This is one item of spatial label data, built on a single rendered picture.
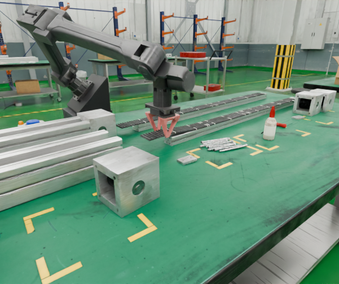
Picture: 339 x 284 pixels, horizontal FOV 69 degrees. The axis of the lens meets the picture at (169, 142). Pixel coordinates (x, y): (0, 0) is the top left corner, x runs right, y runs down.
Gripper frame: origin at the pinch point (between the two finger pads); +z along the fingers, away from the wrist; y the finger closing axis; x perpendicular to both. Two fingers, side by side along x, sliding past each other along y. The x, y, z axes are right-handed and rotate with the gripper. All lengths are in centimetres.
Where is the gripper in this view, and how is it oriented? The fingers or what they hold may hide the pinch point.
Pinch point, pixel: (162, 132)
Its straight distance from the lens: 79.3
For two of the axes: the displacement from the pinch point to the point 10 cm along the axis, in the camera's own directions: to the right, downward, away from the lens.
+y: 6.5, 3.0, -7.0
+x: 7.6, -2.4, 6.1
